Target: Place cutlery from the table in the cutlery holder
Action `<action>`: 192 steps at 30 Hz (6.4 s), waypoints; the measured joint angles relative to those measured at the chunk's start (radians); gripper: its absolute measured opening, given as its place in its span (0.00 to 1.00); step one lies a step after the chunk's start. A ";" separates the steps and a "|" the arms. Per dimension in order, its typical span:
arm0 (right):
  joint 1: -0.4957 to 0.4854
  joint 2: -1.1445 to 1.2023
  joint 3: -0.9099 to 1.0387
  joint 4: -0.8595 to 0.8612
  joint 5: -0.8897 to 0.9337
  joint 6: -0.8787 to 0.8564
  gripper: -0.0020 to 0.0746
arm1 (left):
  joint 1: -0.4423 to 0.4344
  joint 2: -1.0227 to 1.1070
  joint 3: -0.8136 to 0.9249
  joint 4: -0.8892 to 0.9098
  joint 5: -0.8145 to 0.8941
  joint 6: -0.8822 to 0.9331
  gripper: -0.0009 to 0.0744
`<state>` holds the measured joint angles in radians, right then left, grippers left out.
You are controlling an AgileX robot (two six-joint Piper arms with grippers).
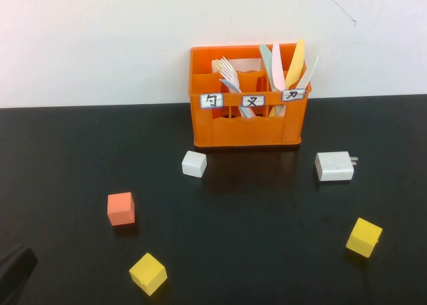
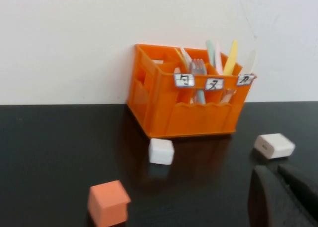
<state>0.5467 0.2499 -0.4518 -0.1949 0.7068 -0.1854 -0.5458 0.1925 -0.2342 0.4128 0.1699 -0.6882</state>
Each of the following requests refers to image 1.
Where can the white knife character label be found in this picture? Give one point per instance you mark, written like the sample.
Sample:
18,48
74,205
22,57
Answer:
293,95

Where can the yellow plastic fork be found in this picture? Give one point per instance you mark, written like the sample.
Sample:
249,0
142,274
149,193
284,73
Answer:
218,64

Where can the light blue plastic knife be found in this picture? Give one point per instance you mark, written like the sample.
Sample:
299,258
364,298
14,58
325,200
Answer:
266,59

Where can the pink plastic fork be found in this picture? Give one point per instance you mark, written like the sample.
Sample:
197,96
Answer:
231,74

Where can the orange plastic cutlery holder crate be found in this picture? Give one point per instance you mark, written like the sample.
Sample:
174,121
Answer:
247,131

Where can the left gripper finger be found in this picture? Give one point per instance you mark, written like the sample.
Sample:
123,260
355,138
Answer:
10,254
16,275

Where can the white power adapter plug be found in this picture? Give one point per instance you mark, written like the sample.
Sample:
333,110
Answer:
333,166

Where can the white fork character label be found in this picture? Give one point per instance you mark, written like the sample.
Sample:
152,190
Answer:
253,101

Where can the white foam cube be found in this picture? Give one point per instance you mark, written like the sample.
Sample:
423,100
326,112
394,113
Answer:
194,163

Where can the yellow plastic knife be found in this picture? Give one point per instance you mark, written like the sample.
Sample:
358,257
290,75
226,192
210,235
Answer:
296,63

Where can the pink plastic knife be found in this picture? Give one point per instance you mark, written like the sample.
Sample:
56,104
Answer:
277,71

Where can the salmon orange foam cube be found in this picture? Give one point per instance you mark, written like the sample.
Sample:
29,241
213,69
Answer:
120,209

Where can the yellow foam cube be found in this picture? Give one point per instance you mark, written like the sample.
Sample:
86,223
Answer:
147,274
363,238

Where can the light blue plastic fork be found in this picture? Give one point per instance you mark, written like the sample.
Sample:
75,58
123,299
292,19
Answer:
245,110

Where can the white spoon character label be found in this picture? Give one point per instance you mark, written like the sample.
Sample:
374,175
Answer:
211,100

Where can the white plastic knife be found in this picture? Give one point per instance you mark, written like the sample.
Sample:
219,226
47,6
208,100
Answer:
308,73

